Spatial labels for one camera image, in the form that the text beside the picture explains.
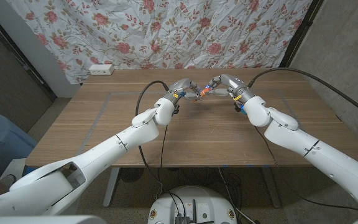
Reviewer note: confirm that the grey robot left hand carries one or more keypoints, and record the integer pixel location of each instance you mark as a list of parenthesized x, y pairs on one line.
[(183, 84)]

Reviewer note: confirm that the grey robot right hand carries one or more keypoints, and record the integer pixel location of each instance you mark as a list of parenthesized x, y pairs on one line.
[(233, 83)]

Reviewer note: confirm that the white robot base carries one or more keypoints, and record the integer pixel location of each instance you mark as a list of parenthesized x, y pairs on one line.
[(204, 205)]

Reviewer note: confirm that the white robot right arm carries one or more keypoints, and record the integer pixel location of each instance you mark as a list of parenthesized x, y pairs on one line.
[(315, 152)]

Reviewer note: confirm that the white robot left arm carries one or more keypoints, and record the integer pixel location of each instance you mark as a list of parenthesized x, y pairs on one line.
[(89, 161)]

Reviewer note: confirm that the floral backdrop cloth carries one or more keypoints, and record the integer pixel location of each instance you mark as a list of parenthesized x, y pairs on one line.
[(166, 31)]

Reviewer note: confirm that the black backdrop pole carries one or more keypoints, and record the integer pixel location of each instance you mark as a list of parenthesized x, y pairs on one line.
[(300, 34)]

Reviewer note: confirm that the white power strip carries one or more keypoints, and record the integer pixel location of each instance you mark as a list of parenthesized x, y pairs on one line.
[(100, 69)]

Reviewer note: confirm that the black round floor object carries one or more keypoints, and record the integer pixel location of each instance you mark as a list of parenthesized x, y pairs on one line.
[(130, 175)]

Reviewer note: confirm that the grey table leg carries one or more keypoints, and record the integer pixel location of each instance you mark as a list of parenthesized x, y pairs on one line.
[(270, 189)]

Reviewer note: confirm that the white table leg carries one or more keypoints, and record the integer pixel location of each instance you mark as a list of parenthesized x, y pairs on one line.
[(110, 186)]

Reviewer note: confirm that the white and blue floor box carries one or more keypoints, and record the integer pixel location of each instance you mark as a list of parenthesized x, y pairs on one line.
[(14, 168)]

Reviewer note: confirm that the blue plastic bin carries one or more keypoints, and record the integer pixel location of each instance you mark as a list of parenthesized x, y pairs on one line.
[(2, 140)]

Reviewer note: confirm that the white robot torso edge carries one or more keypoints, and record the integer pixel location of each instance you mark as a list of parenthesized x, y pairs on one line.
[(42, 220)]

